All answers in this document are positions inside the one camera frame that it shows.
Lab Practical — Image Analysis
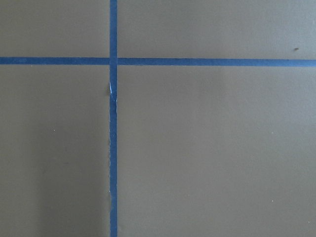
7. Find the brown paper table cover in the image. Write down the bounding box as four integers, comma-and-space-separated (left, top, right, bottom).
0, 0, 316, 237

